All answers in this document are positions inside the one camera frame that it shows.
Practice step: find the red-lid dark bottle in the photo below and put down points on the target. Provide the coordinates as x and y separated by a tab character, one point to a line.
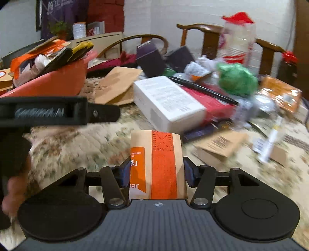
289	65

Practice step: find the red flat box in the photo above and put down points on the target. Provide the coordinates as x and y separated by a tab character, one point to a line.
217	106

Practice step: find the green potted plant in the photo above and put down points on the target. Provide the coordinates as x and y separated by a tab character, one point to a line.
59	29

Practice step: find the orange flat packet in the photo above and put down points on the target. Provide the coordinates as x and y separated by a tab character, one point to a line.
281	93

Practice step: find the brown barcode cardboard box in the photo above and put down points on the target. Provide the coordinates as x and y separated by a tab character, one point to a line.
221	147

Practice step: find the green plastic bag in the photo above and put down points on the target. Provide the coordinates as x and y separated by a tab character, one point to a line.
237	78

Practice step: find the wooden straight-back chair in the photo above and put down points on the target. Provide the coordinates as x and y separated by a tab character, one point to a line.
210	41

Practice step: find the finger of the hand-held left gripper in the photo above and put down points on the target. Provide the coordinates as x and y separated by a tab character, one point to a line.
106	113

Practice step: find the dark purple box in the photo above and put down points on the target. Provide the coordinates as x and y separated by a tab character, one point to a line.
179	59
151	58

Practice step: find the white bag with orange label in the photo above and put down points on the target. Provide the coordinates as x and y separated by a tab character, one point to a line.
196	70

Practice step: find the brown orange-striped paper packet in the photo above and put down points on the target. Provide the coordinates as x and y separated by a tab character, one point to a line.
164	164

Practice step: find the white cardboard box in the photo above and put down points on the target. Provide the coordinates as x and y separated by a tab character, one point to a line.
166	101

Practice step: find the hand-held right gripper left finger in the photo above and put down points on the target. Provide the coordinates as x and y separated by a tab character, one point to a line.
125	174

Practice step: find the white tube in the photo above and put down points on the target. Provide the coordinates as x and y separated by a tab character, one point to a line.
270	140

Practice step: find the yellow gloves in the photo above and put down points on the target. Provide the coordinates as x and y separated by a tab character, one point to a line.
82	48

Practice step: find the brown paper envelope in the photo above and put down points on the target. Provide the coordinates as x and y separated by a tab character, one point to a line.
115	84

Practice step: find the floral quilted desktop cloth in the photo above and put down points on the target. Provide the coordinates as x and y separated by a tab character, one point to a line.
79	144

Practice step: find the person's left hand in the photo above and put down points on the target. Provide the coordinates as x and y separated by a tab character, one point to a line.
15	190

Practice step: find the orange plastic basin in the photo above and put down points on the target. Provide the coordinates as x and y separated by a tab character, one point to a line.
55	82

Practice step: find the black pen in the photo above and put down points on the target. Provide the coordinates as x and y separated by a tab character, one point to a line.
205	89

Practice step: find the bagged stack of paper cups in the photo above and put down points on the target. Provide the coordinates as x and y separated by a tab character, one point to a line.
237	41

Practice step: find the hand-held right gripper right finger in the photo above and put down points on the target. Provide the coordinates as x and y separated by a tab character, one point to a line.
189	175

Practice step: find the wooden round-back chair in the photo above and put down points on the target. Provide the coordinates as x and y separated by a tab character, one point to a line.
144	38

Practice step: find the white and red box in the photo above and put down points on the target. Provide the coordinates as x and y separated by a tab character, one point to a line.
95	29

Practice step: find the white jar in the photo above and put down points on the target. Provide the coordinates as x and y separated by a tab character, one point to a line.
79	30

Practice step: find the dark red cloth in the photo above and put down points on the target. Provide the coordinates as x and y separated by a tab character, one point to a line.
113	64

